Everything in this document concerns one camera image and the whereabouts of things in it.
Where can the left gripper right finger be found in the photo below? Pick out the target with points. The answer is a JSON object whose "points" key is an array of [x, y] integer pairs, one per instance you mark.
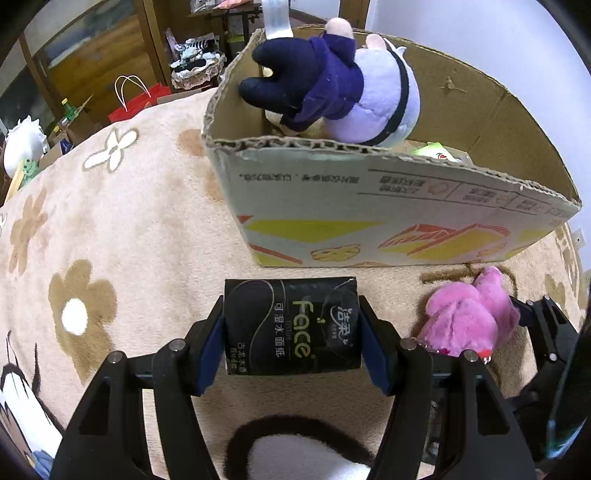
{"points": [[480, 437]]}

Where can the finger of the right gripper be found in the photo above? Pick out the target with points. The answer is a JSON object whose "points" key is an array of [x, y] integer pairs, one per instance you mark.
{"points": [[553, 339]]}

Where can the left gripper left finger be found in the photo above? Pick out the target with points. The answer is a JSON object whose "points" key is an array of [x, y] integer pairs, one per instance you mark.
{"points": [[106, 438]]}

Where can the pink plush toy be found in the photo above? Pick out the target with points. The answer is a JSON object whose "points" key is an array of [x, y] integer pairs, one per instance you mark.
{"points": [[479, 316]]}

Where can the black face tissue pack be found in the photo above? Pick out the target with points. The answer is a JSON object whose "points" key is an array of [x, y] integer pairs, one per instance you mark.
{"points": [[276, 327]]}

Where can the white-haired doll plush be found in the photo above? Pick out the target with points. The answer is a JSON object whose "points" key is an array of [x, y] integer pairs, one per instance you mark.
{"points": [[364, 95]]}

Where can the clear plastic packet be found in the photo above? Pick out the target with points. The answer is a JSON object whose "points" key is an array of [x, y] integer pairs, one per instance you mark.
{"points": [[276, 19]]}

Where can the open cardboard box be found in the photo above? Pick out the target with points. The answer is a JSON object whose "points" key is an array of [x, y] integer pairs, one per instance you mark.
{"points": [[317, 202]]}

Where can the green snack packet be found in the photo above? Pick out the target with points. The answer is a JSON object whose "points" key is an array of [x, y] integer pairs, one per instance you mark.
{"points": [[436, 150]]}

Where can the green frog plush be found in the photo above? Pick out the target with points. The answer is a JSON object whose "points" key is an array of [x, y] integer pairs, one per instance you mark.
{"points": [[24, 173]]}

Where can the white round plush toy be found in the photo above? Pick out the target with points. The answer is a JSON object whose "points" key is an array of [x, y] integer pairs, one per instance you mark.
{"points": [[26, 141]]}

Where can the red paper gift bag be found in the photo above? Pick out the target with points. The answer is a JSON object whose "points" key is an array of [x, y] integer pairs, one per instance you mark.
{"points": [[130, 107]]}

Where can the lace trimmed basket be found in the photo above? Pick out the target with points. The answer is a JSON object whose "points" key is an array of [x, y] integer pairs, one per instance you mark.
{"points": [[195, 62]]}

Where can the wooden wardrobe with shelves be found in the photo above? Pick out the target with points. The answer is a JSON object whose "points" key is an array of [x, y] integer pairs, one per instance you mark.
{"points": [[76, 50]]}

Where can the small black side table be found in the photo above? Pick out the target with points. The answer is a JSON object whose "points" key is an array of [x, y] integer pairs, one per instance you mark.
{"points": [[247, 11]]}

